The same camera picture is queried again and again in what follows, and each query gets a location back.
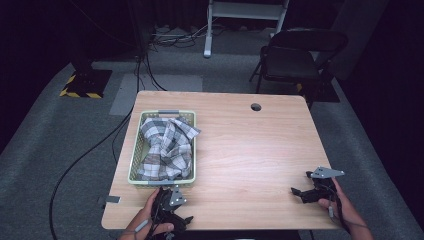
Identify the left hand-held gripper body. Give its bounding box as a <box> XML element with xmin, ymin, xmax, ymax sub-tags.
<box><xmin>151</xmin><ymin>185</ymin><xmax>188</xmax><ymax>234</ymax></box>

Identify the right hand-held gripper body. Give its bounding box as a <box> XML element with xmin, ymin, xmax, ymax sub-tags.
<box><xmin>305</xmin><ymin>166</ymin><xmax>345</xmax><ymax>202</ymax></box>

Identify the pale green plastic basket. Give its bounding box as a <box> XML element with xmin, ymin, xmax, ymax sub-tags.
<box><xmin>127</xmin><ymin>109</ymin><xmax>198</xmax><ymax>186</ymax></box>

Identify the grey white plaid cloth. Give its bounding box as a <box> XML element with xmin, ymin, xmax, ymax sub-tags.
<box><xmin>137</xmin><ymin>116</ymin><xmax>202</xmax><ymax>181</ymax></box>

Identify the person's left hand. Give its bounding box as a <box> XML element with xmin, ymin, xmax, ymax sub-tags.
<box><xmin>134</xmin><ymin>189</ymin><xmax>175</xmax><ymax>239</ymax></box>

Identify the person's right hand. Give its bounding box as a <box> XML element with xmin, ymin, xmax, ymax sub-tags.
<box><xmin>318</xmin><ymin>178</ymin><xmax>361</xmax><ymax>231</ymax></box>

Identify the black folding chair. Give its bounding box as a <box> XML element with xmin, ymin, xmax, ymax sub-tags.
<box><xmin>249</xmin><ymin>29</ymin><xmax>349</xmax><ymax>101</ymax></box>

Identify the black base with hazard stripes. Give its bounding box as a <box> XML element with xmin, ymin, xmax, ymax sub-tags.
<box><xmin>59</xmin><ymin>69</ymin><xmax>113</xmax><ymax>99</ymax></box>

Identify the grey leaning board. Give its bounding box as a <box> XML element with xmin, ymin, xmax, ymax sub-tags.
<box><xmin>316</xmin><ymin>0</ymin><xmax>390</xmax><ymax>81</ymax></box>

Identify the white metal stand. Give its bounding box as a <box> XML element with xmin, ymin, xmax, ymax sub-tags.
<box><xmin>203</xmin><ymin>0</ymin><xmax>290</xmax><ymax>59</ymax></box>

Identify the left gripper cable grey plug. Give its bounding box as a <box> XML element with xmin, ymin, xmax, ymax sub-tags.
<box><xmin>134</xmin><ymin>219</ymin><xmax>150</xmax><ymax>234</ymax></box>

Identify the thin black floor cable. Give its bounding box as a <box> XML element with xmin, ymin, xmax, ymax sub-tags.
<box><xmin>111</xmin><ymin>114</ymin><xmax>133</xmax><ymax>164</ymax></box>

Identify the thick black floor cable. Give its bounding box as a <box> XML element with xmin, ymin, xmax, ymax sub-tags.
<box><xmin>49</xmin><ymin>54</ymin><xmax>141</xmax><ymax>240</ymax></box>

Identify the tangle of floor cables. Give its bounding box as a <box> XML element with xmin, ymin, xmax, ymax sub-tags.
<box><xmin>149</xmin><ymin>23</ymin><xmax>218</xmax><ymax>49</ymax></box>

